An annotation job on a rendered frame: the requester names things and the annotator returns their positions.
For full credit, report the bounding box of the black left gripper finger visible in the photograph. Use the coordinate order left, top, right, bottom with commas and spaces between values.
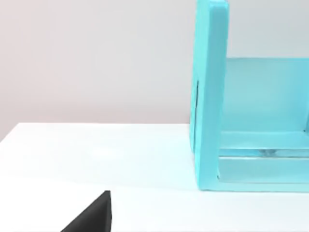
60, 190, 113, 232

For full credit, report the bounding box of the light blue rack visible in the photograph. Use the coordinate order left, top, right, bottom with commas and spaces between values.
190, 0, 309, 193

